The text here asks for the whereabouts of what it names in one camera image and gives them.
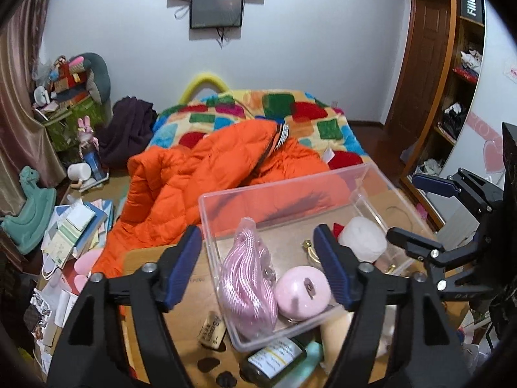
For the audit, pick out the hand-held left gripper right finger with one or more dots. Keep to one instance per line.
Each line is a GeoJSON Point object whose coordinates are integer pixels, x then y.
{"type": "Point", "coordinates": [332, 268]}

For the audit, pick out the small brown labelled bottle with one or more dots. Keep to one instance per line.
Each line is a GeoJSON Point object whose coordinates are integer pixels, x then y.
{"type": "Point", "coordinates": [212, 329]}

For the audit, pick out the teal tube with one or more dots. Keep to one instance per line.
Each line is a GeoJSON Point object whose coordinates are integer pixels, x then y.
{"type": "Point", "coordinates": [314, 353]}

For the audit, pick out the wooden shelf unit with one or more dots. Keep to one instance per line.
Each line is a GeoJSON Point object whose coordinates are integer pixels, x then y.
{"type": "Point", "coordinates": [452, 101]}

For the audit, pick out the beige soft pouch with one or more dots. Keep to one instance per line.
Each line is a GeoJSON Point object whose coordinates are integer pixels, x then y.
{"type": "Point", "coordinates": [337, 339]}

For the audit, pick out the pile of colourful toys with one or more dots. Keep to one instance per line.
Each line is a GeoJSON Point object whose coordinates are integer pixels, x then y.
{"type": "Point", "coordinates": [64, 76]}

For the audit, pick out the small black wall monitor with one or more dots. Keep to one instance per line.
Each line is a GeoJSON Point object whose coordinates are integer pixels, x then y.
{"type": "Point", "coordinates": [217, 11]}

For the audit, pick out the green rocking dinosaur toy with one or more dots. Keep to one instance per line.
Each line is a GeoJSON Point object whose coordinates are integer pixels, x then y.
{"type": "Point", "coordinates": [32, 214]}

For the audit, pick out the wooden desk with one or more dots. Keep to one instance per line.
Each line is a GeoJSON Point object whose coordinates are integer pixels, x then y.
{"type": "Point", "coordinates": [137, 260]}

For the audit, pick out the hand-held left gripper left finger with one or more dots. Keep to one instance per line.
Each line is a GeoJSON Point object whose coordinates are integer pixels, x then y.
{"type": "Point", "coordinates": [183, 266]}

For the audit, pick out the black printed box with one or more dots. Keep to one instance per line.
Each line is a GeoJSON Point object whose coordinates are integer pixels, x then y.
{"type": "Point", "coordinates": [471, 6]}

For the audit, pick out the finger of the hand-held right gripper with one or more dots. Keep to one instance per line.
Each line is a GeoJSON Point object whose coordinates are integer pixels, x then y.
{"type": "Point", "coordinates": [412, 243]}
{"type": "Point", "coordinates": [434, 184]}

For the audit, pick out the pink bunny doll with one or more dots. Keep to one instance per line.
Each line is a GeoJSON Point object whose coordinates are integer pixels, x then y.
{"type": "Point", "coordinates": [85, 133]}

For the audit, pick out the orange down jacket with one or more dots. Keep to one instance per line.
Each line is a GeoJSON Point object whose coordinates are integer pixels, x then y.
{"type": "Point", "coordinates": [194, 178]}

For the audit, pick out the clear plastic storage box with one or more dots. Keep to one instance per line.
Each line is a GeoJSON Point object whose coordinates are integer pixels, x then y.
{"type": "Point", "coordinates": [282, 246]}

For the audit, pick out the grey cushion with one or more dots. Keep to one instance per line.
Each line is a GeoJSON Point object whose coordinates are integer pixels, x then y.
{"type": "Point", "coordinates": [101, 76]}

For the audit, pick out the dark green labelled bottle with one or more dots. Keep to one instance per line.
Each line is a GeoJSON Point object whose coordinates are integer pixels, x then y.
{"type": "Point", "coordinates": [274, 361]}

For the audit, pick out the pile of books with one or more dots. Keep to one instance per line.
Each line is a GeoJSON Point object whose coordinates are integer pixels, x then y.
{"type": "Point", "coordinates": [76, 226]}

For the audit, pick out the pink satin curtain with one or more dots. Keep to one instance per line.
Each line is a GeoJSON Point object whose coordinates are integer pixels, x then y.
{"type": "Point", "coordinates": [24, 109]}

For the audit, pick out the colourful patchwork blanket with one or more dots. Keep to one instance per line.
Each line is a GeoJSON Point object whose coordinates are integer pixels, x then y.
{"type": "Point", "coordinates": [278, 107]}

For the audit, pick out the white cup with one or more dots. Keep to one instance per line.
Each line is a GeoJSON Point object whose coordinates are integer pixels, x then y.
{"type": "Point", "coordinates": [78, 171]}

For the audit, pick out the pink round case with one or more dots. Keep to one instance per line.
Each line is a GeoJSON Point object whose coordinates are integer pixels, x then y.
{"type": "Point", "coordinates": [297, 295]}

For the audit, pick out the white roll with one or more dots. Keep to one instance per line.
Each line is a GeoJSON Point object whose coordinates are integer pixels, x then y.
{"type": "Point", "coordinates": [363, 238]}

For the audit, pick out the wooden door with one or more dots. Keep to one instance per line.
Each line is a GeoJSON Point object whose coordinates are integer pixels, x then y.
{"type": "Point", "coordinates": [420, 56]}

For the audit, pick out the dark purple cloth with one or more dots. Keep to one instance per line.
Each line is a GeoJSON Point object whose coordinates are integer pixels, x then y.
{"type": "Point", "coordinates": [127, 129]}

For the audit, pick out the yellow foam arch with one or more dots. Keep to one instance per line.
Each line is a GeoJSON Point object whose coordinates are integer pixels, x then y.
{"type": "Point", "coordinates": [202, 79]}

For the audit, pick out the dark hair clip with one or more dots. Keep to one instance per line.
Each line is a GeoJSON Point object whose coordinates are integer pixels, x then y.
{"type": "Point", "coordinates": [225, 379]}

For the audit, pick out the green cardboard box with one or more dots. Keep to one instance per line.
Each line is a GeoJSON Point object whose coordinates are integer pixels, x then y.
{"type": "Point", "coordinates": [64, 129]}

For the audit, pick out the pink heart wall sticker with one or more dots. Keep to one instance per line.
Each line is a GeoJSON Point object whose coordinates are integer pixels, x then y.
{"type": "Point", "coordinates": [486, 145]}

